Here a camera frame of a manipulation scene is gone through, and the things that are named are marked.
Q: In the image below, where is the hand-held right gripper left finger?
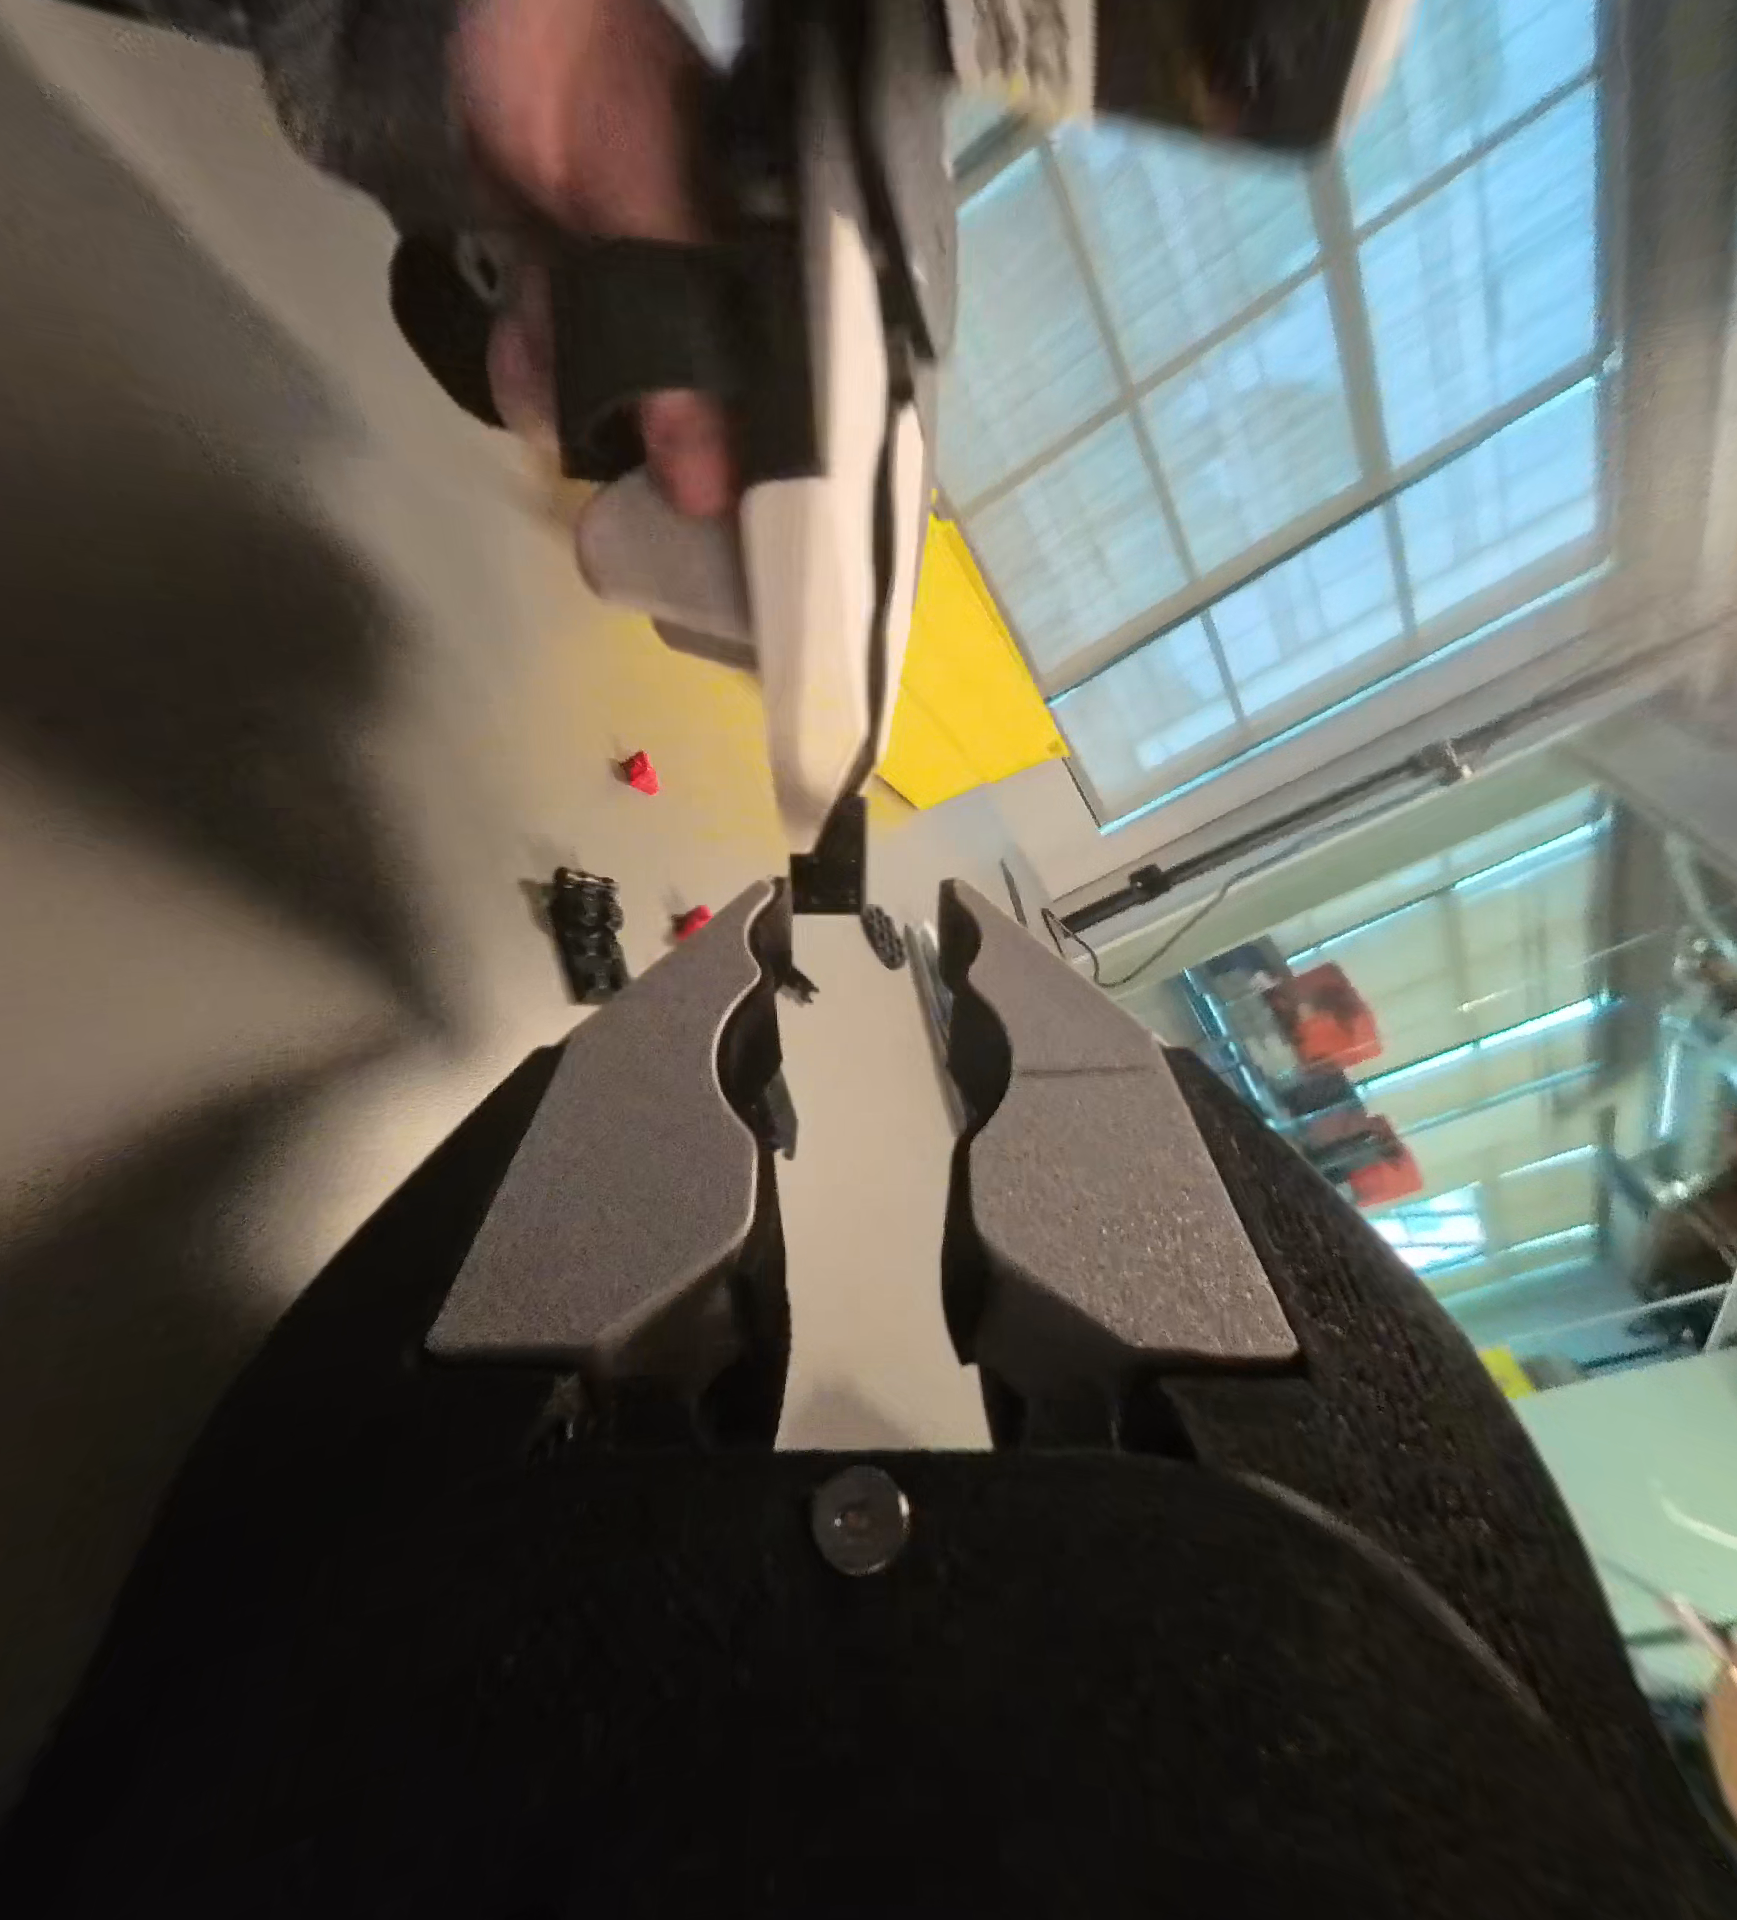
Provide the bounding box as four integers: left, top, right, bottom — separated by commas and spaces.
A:
424, 876, 795, 1378

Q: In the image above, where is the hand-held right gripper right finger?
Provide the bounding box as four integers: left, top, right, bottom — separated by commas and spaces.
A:
935, 876, 1301, 1378

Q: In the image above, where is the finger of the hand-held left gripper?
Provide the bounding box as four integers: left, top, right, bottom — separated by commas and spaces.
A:
737, 222, 888, 852
857, 409, 936, 800

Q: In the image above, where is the yellow plastic bin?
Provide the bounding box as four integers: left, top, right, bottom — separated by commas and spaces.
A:
869, 510, 1075, 814

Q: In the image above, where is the small black square brick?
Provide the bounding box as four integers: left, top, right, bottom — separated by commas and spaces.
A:
788, 793, 870, 918

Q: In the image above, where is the black brick block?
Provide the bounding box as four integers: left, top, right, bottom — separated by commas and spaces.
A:
545, 865, 634, 1007

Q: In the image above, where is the person's left forearm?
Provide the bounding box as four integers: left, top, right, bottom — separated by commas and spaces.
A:
88, 0, 469, 230

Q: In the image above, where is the person's left hand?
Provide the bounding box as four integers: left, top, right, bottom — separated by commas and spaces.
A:
448, 0, 750, 522

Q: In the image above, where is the small red black case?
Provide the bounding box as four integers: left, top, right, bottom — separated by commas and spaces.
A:
1324, 1116, 1412, 1206

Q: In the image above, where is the large red black case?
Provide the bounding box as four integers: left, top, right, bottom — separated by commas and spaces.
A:
1265, 966, 1381, 1073

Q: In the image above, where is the large paned window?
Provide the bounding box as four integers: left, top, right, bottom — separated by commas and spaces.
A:
935, 75, 1622, 837

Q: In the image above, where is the metal storage shelf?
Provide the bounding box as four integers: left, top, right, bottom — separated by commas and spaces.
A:
1183, 901, 1622, 1280

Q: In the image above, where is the black upright stand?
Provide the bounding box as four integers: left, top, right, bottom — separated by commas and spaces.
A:
1054, 596, 1737, 943

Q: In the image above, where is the black cable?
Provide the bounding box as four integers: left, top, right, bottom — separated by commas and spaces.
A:
1044, 867, 1262, 988

